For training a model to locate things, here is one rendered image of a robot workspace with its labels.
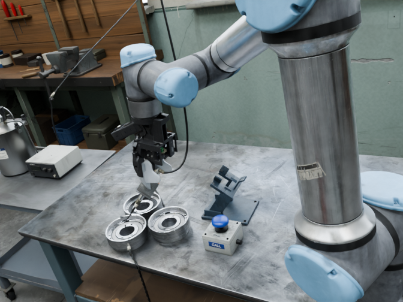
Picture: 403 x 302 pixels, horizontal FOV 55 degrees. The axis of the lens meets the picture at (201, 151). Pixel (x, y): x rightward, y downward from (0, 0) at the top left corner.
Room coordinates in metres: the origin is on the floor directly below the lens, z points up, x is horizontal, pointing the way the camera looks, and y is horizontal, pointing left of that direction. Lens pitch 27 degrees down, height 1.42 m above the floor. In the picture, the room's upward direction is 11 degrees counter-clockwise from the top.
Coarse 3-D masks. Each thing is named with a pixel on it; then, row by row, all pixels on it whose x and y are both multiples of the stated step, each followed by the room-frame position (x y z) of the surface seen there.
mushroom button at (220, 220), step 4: (216, 216) 0.73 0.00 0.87; (220, 216) 0.72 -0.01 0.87; (224, 216) 0.72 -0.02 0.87; (212, 220) 0.72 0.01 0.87; (216, 220) 0.71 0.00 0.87; (220, 220) 0.71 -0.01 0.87; (224, 220) 0.71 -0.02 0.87; (212, 224) 0.71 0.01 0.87; (216, 224) 0.70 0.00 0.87; (220, 224) 0.70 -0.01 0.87; (224, 224) 0.70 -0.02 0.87; (220, 228) 0.71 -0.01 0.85
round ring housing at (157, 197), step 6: (132, 198) 0.94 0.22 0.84; (156, 198) 0.92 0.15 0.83; (126, 204) 0.91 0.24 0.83; (144, 204) 0.92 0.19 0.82; (150, 204) 0.90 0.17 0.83; (162, 204) 0.90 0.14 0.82; (126, 210) 0.89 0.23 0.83; (138, 210) 0.88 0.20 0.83; (144, 210) 0.88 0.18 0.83; (150, 210) 0.85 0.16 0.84; (156, 210) 0.86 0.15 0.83; (144, 216) 0.85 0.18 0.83; (150, 216) 0.85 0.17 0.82
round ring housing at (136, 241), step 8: (136, 216) 0.84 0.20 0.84; (112, 224) 0.83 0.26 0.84; (120, 224) 0.84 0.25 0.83; (128, 224) 0.83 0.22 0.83; (144, 224) 0.81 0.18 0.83; (120, 232) 0.81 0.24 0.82; (128, 232) 0.82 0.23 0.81; (136, 232) 0.79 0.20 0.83; (144, 232) 0.78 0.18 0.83; (112, 240) 0.76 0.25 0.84; (120, 240) 0.75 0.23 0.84; (128, 240) 0.75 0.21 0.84; (136, 240) 0.76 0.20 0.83; (144, 240) 0.78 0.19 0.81; (120, 248) 0.75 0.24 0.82; (136, 248) 0.76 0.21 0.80
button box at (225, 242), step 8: (232, 224) 0.73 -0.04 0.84; (240, 224) 0.72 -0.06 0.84; (208, 232) 0.71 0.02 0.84; (216, 232) 0.71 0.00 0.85; (224, 232) 0.70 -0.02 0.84; (232, 232) 0.70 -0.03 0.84; (240, 232) 0.72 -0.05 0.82; (208, 240) 0.70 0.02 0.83; (216, 240) 0.69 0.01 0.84; (224, 240) 0.68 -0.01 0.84; (232, 240) 0.68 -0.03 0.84; (240, 240) 0.69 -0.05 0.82; (208, 248) 0.70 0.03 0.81; (216, 248) 0.69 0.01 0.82; (224, 248) 0.68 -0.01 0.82; (232, 248) 0.68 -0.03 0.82
